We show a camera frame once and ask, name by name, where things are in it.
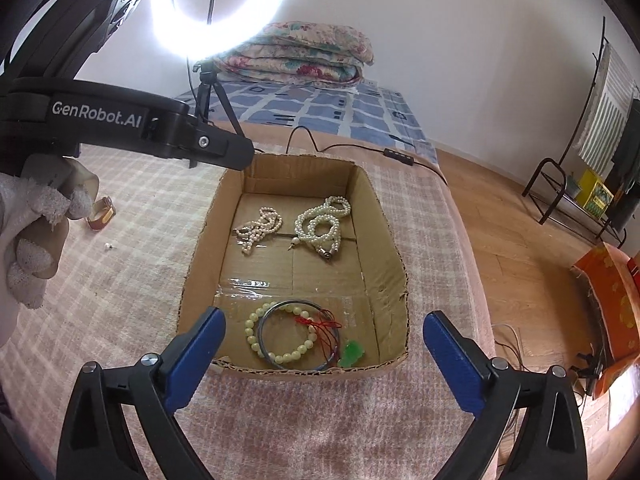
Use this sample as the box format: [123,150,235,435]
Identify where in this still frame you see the thin pearl strand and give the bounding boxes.
[234,206,284,256]

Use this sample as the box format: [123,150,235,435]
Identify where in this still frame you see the red strap wristwatch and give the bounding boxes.
[86,196,116,231]

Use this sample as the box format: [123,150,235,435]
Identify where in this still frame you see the white ring light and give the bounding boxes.
[149,0,303,58]

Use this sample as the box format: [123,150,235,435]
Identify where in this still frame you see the pink checked blanket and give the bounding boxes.
[0,145,498,480]

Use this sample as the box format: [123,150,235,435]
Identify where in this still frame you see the cardboard box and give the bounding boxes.
[177,152,411,378]

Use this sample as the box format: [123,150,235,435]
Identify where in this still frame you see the black clothes rack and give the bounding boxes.
[522,17,640,248]

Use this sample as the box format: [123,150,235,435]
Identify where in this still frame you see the yellow box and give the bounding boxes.
[575,169,615,218]

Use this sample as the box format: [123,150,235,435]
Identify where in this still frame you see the person's left hand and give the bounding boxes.
[0,152,98,346]

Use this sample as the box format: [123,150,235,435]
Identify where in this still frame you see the dark metal bangle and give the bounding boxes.
[257,300,346,373]

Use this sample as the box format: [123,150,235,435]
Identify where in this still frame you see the dark hanging clothes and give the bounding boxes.
[607,110,640,221]

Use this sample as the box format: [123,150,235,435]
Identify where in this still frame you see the striped towel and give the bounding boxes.
[575,42,636,171]

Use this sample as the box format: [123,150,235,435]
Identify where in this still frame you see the cream bead bracelet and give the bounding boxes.
[245,305,319,365]

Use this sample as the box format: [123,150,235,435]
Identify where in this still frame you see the green pendant with red cord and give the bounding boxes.
[295,310,367,368]

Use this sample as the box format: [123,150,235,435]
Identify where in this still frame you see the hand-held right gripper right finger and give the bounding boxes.
[422,310,588,480]

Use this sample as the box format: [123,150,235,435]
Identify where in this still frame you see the white floor cable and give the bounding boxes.
[492,322,526,361]

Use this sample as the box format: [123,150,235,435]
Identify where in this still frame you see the blue patterned bed sheet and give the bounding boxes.
[172,80,438,163]

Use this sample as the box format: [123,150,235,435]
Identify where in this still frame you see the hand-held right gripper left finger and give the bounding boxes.
[54,306,227,480]

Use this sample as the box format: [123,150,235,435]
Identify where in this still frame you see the thick pearl necklace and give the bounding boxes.
[287,196,352,262]

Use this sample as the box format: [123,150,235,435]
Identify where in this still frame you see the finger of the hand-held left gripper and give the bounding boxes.
[187,110,256,171]

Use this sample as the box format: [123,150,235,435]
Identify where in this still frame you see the orange cloth covered table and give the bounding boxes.
[572,241,640,401]

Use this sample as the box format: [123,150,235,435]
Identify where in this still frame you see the black tripod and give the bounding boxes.
[192,57,247,171]

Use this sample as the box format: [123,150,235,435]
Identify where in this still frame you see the folded floral quilt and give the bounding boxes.
[212,21,376,88]

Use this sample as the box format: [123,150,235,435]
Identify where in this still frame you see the black power cable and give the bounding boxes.
[287,126,451,186]

